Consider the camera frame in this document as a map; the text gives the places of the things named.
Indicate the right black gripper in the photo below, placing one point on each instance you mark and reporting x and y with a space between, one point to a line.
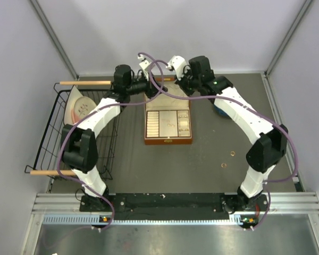
179 83

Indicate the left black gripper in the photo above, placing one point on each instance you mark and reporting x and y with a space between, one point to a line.
150 92

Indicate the brown jewelry box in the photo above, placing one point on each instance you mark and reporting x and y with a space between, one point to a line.
167 121

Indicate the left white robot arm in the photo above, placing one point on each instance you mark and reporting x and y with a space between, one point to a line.
78 142

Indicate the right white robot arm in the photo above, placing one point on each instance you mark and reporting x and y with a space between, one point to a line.
268 141

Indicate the blue leaf dish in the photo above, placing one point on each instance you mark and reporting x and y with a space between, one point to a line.
221 112

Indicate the pink floral round plate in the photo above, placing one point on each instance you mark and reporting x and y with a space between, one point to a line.
81 108

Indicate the cream square plate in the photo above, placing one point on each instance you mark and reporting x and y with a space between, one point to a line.
74 95

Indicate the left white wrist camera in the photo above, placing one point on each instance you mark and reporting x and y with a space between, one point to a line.
144 65

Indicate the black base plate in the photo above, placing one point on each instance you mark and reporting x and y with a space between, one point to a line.
183 206

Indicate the aluminium frame rail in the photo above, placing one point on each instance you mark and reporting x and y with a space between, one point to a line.
281 203

